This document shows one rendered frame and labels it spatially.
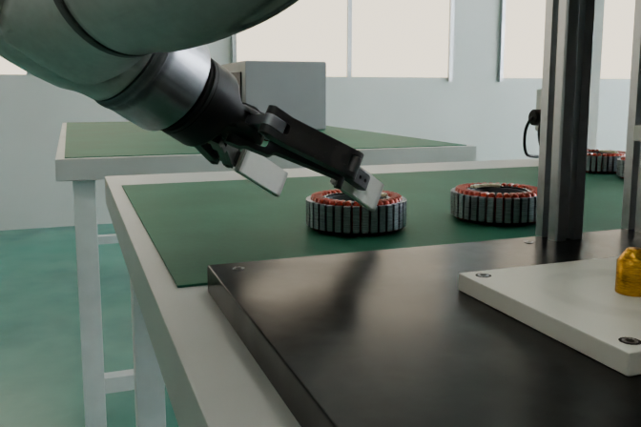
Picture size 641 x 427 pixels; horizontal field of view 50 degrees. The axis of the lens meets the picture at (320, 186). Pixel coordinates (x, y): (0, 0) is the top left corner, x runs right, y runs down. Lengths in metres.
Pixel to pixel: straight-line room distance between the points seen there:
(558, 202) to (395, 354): 0.31
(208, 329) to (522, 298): 0.20
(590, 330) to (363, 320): 0.12
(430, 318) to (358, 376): 0.09
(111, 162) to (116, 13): 1.25
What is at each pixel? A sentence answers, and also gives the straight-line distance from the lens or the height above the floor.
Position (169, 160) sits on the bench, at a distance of 1.66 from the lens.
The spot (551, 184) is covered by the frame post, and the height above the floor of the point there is 0.82.
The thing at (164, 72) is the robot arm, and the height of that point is 0.92.
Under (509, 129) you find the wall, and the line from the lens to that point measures 5.89.
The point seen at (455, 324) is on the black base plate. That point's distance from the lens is 0.41.
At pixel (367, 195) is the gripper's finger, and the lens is 0.66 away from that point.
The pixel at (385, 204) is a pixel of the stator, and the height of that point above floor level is 0.78.
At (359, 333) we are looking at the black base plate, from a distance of 0.39.
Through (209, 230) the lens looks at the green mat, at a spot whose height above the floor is 0.75.
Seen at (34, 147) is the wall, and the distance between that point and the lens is 4.81.
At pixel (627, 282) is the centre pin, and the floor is 0.79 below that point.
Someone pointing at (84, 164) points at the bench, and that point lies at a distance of 1.65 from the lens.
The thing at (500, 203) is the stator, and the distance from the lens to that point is 0.79.
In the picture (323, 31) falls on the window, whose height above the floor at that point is 1.32.
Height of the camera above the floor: 0.90
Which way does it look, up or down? 8 degrees down
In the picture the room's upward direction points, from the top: straight up
